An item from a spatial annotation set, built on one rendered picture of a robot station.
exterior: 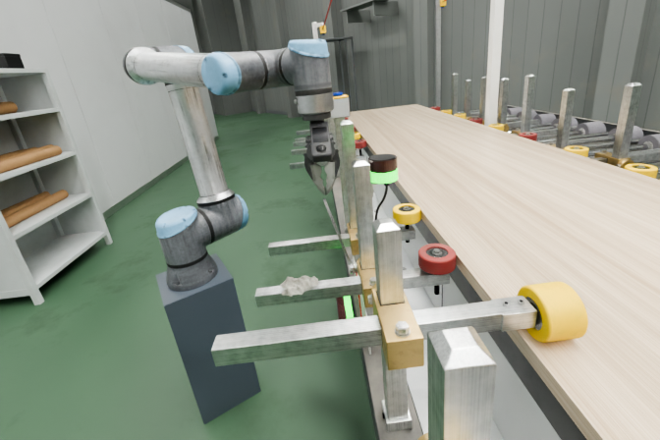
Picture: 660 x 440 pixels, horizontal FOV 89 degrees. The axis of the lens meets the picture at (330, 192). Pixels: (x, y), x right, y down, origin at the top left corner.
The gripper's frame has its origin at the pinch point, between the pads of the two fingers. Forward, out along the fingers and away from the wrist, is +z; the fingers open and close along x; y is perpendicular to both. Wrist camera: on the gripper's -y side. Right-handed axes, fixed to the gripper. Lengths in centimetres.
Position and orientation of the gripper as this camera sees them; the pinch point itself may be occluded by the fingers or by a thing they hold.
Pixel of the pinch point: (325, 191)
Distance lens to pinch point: 88.1
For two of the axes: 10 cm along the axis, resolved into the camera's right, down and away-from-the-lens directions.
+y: -0.5, -3.4, 9.4
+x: -9.9, 1.2, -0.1
